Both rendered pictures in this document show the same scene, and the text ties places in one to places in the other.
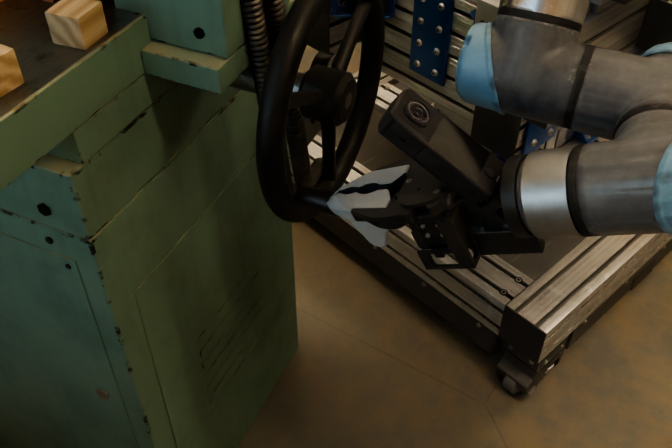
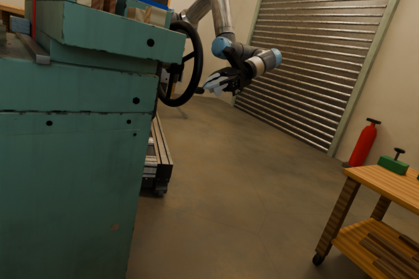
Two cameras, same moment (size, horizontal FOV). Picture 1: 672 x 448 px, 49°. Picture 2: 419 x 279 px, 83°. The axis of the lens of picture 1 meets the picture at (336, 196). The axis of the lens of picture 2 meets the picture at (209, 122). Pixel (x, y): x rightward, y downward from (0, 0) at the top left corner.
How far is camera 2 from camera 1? 84 cm
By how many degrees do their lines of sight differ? 64
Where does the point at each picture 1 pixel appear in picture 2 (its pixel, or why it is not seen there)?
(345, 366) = not seen: hidden behind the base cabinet
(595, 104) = (245, 51)
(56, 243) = (131, 122)
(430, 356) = not seen: hidden behind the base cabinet
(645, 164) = (271, 53)
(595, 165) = (264, 56)
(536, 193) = (258, 63)
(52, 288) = (113, 158)
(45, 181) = (144, 82)
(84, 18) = not seen: hidden behind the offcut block
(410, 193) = (232, 73)
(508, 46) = (230, 40)
